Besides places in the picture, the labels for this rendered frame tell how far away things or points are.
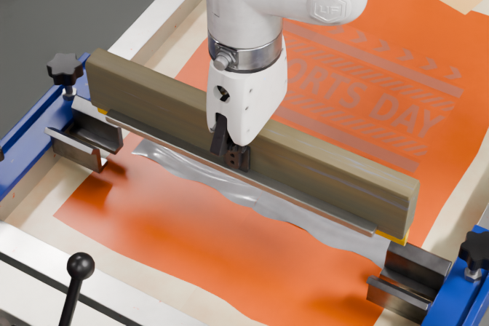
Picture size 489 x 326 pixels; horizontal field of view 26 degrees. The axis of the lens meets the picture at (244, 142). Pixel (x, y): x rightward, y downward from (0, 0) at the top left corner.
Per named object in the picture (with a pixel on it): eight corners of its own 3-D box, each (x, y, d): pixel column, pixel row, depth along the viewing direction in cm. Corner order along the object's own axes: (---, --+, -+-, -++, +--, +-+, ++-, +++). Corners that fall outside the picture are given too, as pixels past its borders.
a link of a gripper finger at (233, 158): (236, 149, 112) (236, 188, 117) (251, 129, 114) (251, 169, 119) (210, 138, 113) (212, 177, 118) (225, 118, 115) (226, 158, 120)
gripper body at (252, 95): (252, 82, 102) (252, 157, 111) (301, 20, 108) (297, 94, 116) (186, 55, 105) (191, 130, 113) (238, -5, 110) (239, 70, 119)
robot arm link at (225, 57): (252, 68, 101) (252, 89, 103) (295, 14, 106) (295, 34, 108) (185, 41, 103) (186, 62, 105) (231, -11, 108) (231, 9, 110)
